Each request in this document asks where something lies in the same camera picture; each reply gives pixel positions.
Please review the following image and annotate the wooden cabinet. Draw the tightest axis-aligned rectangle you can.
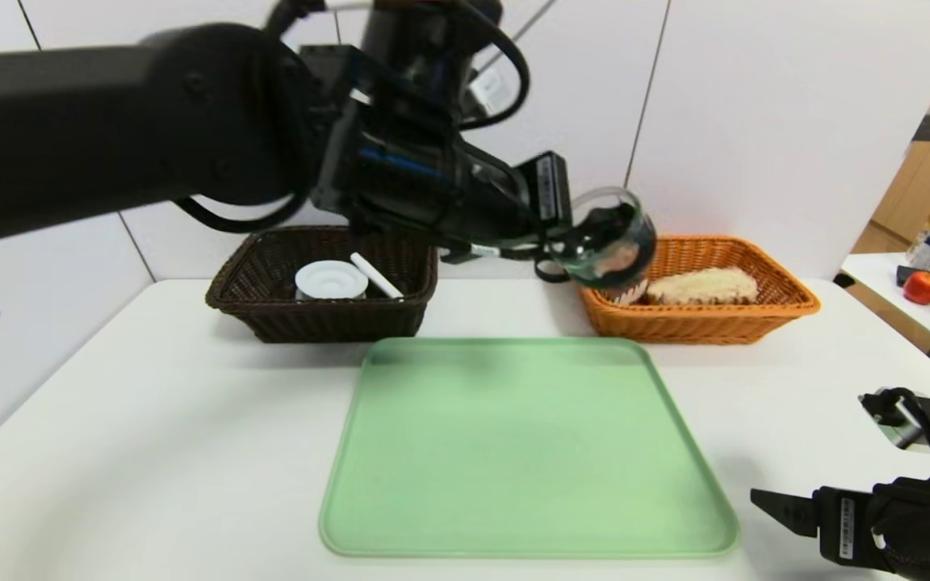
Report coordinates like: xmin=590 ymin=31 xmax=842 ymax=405
xmin=848 ymin=8 xmax=930 ymax=256

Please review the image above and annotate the glass cup with black handle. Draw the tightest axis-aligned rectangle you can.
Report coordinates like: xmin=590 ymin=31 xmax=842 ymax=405
xmin=535 ymin=187 xmax=658 ymax=290

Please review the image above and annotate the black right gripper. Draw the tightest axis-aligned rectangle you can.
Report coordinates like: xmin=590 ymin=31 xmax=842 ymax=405
xmin=749 ymin=477 xmax=930 ymax=576

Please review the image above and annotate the white side table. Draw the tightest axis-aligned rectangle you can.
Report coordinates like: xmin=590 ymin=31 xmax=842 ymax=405
xmin=840 ymin=253 xmax=930 ymax=356

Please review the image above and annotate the dark brown wicker basket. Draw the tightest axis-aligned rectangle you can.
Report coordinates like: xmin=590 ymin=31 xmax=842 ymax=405
xmin=206 ymin=225 xmax=440 ymax=344

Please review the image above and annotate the light green plastic tray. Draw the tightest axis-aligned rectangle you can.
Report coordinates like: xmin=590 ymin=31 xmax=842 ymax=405
xmin=320 ymin=336 xmax=739 ymax=559

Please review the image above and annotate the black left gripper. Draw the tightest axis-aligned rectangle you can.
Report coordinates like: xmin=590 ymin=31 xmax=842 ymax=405
xmin=456 ymin=151 xmax=638 ymax=259

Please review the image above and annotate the thin black left wrist cable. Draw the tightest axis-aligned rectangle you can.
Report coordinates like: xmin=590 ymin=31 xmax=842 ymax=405
xmin=449 ymin=0 xmax=559 ymax=132

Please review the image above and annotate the orange wicker basket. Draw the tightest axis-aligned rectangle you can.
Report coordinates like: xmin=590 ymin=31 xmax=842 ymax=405
xmin=580 ymin=235 xmax=821 ymax=346

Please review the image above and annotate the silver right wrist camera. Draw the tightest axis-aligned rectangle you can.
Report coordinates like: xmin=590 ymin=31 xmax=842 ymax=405
xmin=859 ymin=387 xmax=930 ymax=453

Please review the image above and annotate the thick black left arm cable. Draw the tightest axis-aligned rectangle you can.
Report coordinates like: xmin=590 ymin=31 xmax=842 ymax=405
xmin=173 ymin=192 xmax=308 ymax=236

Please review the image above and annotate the white tape roll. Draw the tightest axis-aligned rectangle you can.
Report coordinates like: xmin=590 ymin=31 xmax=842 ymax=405
xmin=294 ymin=260 xmax=370 ymax=303

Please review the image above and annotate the swirled brown bread loaf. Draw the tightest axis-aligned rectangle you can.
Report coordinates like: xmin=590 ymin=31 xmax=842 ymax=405
xmin=647 ymin=266 xmax=759 ymax=306

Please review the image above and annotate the white marker pen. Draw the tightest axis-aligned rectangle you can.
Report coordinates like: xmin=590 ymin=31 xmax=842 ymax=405
xmin=350 ymin=253 xmax=405 ymax=301

